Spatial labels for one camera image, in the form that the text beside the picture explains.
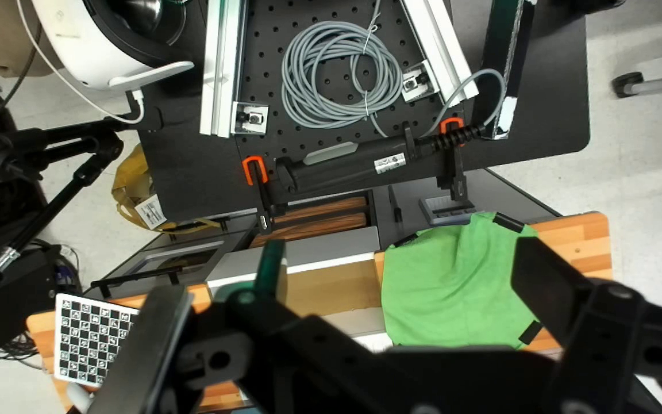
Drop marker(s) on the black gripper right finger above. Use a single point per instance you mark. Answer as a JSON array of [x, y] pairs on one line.
[[552, 290]]

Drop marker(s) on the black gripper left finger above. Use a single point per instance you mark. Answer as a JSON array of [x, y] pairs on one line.
[[138, 353]]

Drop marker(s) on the green towel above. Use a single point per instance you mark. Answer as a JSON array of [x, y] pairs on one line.
[[453, 290]]

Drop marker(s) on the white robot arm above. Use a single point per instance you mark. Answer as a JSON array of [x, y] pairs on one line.
[[78, 46]]

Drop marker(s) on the checker calibration board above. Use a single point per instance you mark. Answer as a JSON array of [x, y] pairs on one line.
[[90, 336]]

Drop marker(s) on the yellow bag with label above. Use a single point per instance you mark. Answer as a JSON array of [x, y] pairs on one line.
[[127, 192]]

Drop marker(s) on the grey office chair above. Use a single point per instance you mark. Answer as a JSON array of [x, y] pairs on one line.
[[654, 84]]

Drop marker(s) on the black clamp with label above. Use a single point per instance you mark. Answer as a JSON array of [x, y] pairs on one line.
[[362, 153]]

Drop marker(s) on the black perforated table plate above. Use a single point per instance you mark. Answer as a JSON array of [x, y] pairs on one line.
[[266, 46]]

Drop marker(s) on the black camera tripod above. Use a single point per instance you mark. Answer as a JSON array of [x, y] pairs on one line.
[[40, 141]]

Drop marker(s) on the aluminium profile rail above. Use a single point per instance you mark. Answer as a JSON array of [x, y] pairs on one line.
[[437, 46], [222, 70]]

